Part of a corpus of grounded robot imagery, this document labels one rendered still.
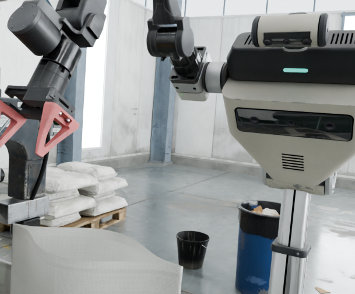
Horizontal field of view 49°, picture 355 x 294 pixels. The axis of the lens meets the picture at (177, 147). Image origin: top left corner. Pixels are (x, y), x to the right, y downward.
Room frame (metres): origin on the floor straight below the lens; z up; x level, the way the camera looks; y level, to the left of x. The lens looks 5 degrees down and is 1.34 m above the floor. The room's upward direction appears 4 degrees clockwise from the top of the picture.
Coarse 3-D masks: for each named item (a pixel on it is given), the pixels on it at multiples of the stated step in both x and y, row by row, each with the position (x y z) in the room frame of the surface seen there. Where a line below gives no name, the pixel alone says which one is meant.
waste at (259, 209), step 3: (258, 207) 3.07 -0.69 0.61; (261, 207) 3.07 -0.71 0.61; (255, 210) 3.07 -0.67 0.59; (258, 210) 3.07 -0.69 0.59; (261, 210) 3.06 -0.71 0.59; (264, 210) 3.04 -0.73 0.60; (267, 210) 3.04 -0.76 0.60; (270, 210) 3.04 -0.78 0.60; (273, 210) 3.03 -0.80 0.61; (264, 213) 2.87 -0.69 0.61; (267, 213) 3.01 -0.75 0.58; (270, 213) 3.01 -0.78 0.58; (273, 213) 3.00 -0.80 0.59; (276, 213) 3.04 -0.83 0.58
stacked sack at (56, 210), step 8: (72, 200) 3.75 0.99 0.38; (80, 200) 3.80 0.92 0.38; (88, 200) 3.87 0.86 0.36; (56, 208) 3.47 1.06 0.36; (64, 208) 3.53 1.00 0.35; (72, 208) 3.63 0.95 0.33; (80, 208) 3.74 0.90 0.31; (88, 208) 3.87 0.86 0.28; (40, 216) 3.50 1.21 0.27; (48, 216) 3.46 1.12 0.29; (56, 216) 3.43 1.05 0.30
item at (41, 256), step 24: (24, 240) 0.89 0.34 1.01; (48, 240) 0.91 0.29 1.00; (72, 240) 0.92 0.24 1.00; (96, 240) 0.93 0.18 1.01; (120, 240) 0.91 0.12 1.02; (24, 264) 0.88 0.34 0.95; (48, 264) 0.75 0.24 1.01; (72, 264) 0.73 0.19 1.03; (96, 264) 0.73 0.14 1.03; (120, 264) 0.74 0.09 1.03; (144, 264) 0.74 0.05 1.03; (168, 264) 0.74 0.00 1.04; (24, 288) 0.88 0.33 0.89; (48, 288) 0.75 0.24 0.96; (72, 288) 0.73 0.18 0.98; (96, 288) 0.73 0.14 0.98; (120, 288) 0.74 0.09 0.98; (144, 288) 0.75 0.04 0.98; (168, 288) 0.74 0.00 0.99
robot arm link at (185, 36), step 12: (156, 0) 0.97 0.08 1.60; (168, 0) 0.96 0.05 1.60; (156, 12) 0.98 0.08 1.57; (168, 12) 0.97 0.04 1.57; (180, 12) 1.00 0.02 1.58; (156, 24) 0.99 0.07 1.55; (180, 24) 0.97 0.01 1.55; (180, 36) 0.97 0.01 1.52; (192, 36) 1.02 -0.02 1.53; (156, 48) 1.01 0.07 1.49; (180, 48) 0.98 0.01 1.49; (192, 48) 1.03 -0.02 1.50
